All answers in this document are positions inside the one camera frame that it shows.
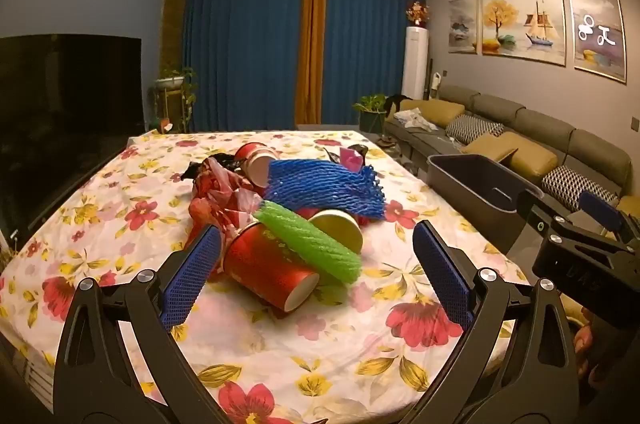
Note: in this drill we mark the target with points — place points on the small landscape painting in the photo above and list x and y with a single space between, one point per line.
463 27

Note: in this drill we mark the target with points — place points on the white crumpled cloth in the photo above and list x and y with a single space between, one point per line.
412 119

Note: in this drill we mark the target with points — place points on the red paper cup gold rim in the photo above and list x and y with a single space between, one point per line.
260 264
340 229

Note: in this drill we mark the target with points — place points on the black cloth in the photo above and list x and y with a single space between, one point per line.
395 102

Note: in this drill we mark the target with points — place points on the white standing air conditioner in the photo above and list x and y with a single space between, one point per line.
416 64

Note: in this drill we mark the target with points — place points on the blue curtain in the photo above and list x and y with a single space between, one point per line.
370 54
240 54

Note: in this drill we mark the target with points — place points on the orange curtain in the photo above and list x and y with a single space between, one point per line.
311 54

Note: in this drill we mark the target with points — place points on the black television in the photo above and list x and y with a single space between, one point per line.
60 104

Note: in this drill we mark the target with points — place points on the trailing plant in white pot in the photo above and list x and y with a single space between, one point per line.
172 80

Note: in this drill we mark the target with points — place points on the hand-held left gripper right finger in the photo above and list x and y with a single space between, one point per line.
442 274

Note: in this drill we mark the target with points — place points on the person's right hand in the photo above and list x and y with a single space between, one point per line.
584 346

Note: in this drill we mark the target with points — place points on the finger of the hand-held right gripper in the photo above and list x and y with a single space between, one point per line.
535 206
597 206

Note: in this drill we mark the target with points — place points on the green foam net sleeve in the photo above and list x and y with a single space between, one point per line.
310 244

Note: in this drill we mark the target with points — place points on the blue foam net sleeve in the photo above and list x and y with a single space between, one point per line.
320 184

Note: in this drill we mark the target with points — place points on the pink red plastic bag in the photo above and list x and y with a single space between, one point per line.
220 199

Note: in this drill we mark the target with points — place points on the black white patterned cushion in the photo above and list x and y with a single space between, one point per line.
575 184
472 129

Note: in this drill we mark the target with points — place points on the orange white paper cup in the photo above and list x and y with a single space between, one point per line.
256 164

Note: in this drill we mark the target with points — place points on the purple landscape painting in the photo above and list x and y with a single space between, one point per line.
597 34

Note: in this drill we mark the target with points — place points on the artificial flower bouquet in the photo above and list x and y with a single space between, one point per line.
417 14

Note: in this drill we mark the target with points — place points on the yellow cushion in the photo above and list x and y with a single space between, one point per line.
631 206
490 147
535 159
435 110

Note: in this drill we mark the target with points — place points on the plant in green pot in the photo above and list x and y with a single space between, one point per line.
371 117

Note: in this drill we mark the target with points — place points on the grey plastic bin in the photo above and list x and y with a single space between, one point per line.
450 189

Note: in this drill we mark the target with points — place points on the brown wooden door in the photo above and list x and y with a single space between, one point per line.
174 24

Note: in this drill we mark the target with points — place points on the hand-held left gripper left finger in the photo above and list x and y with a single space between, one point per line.
192 274

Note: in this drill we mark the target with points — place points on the dark coffee table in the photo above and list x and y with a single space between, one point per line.
407 157

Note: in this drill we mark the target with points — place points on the gold plant stand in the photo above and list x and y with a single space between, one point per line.
172 109

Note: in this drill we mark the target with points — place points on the grey sofa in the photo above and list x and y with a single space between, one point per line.
545 124

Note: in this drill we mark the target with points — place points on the wide tree and sailboat painting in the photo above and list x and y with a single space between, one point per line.
522 27

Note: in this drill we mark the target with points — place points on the floral tablecloth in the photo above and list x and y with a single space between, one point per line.
100 229

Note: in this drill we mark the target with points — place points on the pink plastic wrapper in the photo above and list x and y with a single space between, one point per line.
352 159

